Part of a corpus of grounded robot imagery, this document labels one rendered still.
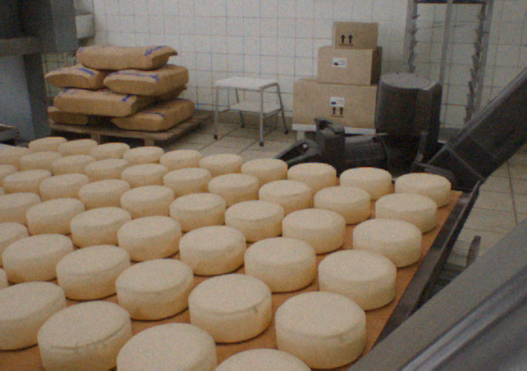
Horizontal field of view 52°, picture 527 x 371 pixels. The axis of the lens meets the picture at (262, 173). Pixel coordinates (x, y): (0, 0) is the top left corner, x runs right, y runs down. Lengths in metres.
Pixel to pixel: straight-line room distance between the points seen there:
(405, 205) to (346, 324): 0.18
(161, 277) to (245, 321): 0.07
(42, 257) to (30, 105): 0.72
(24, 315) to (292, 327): 0.16
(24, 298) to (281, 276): 0.16
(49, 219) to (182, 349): 0.24
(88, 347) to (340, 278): 0.15
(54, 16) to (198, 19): 3.82
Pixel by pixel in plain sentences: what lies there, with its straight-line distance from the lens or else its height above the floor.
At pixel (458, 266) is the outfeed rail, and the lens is 0.53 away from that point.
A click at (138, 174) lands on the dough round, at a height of 0.94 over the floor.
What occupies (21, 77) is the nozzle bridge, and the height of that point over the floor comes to 0.97.
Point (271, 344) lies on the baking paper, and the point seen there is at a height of 0.93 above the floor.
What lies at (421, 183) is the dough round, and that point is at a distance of 0.52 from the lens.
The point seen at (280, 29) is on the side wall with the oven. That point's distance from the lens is 4.51.
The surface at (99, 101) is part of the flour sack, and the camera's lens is 4.14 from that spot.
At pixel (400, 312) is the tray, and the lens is 0.36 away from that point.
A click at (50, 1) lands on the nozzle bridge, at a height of 1.11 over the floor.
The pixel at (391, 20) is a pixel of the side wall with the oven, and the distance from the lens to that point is 4.30.
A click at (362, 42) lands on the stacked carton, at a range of 3.99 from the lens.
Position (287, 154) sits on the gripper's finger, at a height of 0.94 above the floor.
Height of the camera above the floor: 1.13
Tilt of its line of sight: 19 degrees down
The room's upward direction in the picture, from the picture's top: straight up
